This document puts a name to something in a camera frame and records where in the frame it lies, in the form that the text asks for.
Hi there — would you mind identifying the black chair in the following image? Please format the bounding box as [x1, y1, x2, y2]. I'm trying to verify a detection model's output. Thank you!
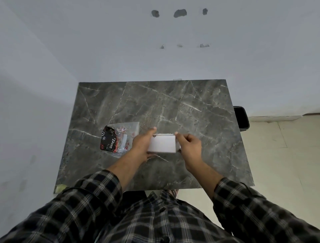
[233, 106, 250, 132]

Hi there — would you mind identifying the white cardboard box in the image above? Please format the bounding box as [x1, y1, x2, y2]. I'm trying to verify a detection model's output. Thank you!
[147, 133, 181, 154]

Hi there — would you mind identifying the plaid shirt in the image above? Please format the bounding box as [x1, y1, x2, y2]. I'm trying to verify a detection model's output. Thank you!
[0, 170, 320, 243]

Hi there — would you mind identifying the person's left hand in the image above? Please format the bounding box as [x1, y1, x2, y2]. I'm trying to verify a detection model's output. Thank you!
[131, 127, 158, 160]

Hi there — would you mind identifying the person's left forearm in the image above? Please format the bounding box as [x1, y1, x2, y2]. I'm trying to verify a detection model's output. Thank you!
[107, 150, 148, 193]

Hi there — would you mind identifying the black snack packet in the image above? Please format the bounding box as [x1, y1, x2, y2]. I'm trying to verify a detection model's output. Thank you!
[100, 126, 118, 152]

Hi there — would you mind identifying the person's right hand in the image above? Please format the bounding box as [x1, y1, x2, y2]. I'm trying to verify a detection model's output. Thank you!
[174, 132, 203, 172]

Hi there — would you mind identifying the person's right forearm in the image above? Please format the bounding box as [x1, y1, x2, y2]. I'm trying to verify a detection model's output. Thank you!
[186, 160, 224, 201]

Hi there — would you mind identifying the clear plastic bag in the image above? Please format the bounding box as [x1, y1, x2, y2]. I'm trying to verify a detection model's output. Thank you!
[106, 122, 140, 158]

